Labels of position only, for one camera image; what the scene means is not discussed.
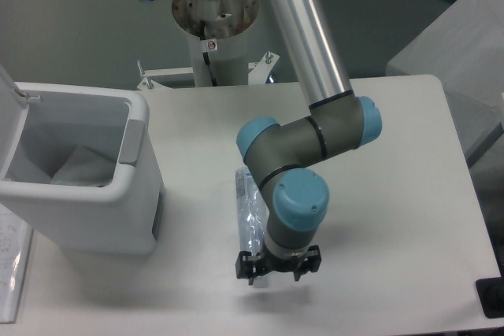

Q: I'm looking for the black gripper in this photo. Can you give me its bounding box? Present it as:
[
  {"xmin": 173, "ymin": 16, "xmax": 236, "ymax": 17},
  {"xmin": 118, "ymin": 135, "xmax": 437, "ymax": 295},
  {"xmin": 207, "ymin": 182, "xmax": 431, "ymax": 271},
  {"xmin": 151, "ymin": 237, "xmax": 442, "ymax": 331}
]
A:
[{"xmin": 235, "ymin": 245, "xmax": 321, "ymax": 286}]

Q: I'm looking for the crushed clear plastic bottle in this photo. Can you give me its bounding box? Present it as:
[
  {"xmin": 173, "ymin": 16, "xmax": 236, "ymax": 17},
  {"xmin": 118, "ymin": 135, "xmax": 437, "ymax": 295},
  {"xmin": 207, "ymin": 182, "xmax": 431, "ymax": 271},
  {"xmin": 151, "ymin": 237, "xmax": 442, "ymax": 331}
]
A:
[{"xmin": 235, "ymin": 167, "xmax": 269, "ymax": 255}]

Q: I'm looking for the clear plastic bag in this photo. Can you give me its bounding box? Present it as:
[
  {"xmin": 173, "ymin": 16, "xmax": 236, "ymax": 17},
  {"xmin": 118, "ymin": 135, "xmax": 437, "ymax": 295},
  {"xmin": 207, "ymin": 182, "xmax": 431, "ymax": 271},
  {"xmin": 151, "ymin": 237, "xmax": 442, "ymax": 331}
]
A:
[{"xmin": 50, "ymin": 146, "xmax": 115, "ymax": 187}]

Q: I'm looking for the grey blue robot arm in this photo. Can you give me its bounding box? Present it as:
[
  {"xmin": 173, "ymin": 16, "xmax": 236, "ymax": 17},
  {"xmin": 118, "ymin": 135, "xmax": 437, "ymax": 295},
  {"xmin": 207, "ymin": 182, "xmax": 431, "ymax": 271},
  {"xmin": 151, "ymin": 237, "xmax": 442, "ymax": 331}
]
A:
[{"xmin": 146, "ymin": 0, "xmax": 382, "ymax": 282}]

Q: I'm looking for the white open trash can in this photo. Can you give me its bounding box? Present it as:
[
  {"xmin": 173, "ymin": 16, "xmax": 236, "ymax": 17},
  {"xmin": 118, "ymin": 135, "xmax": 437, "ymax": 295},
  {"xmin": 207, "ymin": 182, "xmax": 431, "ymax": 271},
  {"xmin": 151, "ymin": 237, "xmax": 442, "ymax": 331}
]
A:
[{"xmin": 1, "ymin": 72, "xmax": 164, "ymax": 254}]

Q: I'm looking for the black device table corner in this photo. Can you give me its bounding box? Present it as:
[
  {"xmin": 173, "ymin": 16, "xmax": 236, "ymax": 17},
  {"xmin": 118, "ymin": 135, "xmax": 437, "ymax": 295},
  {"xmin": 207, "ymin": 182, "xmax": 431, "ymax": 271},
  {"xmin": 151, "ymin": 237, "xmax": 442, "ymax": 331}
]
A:
[{"xmin": 476, "ymin": 277, "xmax": 503, "ymax": 319}]

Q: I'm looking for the laminated paper sheet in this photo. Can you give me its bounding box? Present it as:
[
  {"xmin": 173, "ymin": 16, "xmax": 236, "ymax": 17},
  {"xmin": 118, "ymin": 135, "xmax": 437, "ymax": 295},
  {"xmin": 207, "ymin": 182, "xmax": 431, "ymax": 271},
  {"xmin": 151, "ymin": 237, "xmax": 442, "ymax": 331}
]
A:
[{"xmin": 0, "ymin": 205, "xmax": 33, "ymax": 324}]

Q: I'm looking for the white table clamp bracket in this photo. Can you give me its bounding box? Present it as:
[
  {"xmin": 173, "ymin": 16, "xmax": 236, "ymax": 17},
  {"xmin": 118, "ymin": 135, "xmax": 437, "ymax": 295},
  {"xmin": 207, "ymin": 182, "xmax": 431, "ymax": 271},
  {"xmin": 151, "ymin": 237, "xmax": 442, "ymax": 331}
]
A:
[{"xmin": 135, "ymin": 51, "xmax": 280, "ymax": 91}]

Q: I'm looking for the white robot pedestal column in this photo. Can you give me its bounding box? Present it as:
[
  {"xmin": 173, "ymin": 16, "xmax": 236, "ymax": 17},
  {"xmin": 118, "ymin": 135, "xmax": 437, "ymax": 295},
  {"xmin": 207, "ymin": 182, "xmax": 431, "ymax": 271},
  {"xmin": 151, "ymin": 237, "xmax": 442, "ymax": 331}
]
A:
[{"xmin": 172, "ymin": 0, "xmax": 259, "ymax": 87}]

